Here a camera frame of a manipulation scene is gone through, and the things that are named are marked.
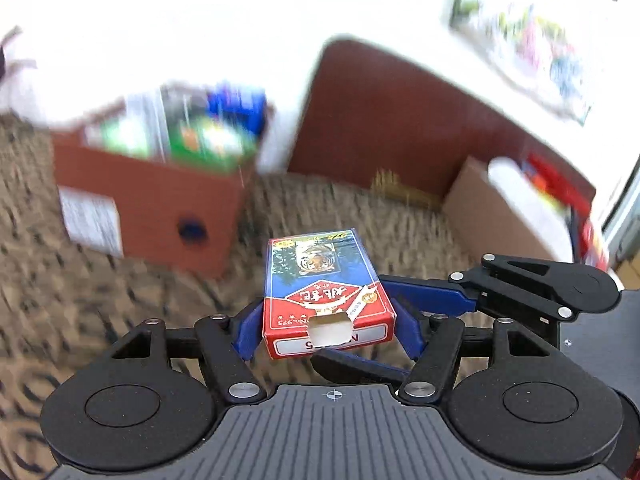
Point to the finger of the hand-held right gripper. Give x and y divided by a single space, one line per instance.
425 292
360 367

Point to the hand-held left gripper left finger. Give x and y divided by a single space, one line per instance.
245 332

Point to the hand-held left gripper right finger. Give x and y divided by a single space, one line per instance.
410 332

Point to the red blue playing card box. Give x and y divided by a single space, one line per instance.
320 285

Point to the brown cardboard box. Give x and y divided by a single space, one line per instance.
150 200

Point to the green packet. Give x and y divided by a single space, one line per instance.
210 142

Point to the blue packet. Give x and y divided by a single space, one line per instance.
235 105

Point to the clear plastic package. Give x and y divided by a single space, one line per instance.
147 115

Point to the red packet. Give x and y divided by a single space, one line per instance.
550 175
595 245

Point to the plain tan cardboard box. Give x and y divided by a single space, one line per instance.
475 205

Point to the white rounded object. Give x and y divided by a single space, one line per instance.
520 195

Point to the brown wooden headboard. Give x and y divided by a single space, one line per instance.
400 125

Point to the light green soft item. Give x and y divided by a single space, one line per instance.
122 137

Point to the colourful wall chart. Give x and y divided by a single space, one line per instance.
540 50

